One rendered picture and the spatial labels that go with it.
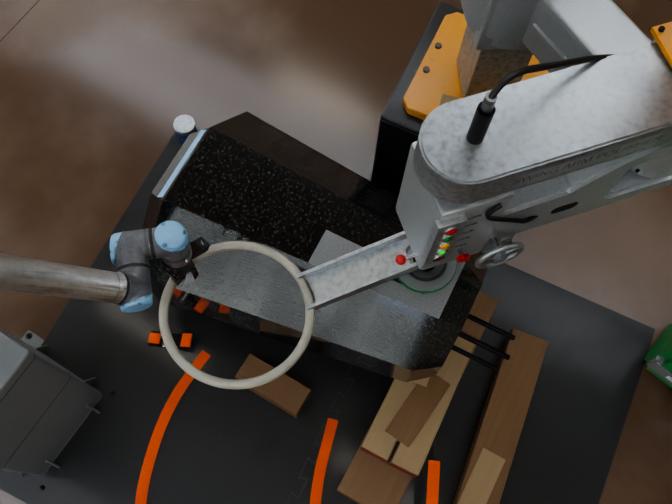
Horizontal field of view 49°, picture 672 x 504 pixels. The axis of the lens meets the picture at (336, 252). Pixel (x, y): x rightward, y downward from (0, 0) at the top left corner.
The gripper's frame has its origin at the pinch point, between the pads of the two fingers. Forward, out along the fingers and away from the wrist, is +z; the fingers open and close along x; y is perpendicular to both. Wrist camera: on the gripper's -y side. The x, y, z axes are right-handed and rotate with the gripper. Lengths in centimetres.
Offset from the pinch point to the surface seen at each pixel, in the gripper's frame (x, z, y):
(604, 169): 81, -68, -81
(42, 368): -18, 20, 53
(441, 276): 64, -4, -55
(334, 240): 28, 0, -42
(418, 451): 98, 57, -19
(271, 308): 24.9, 18.6, -13.8
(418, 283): 59, -4, -48
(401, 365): 73, 16, -28
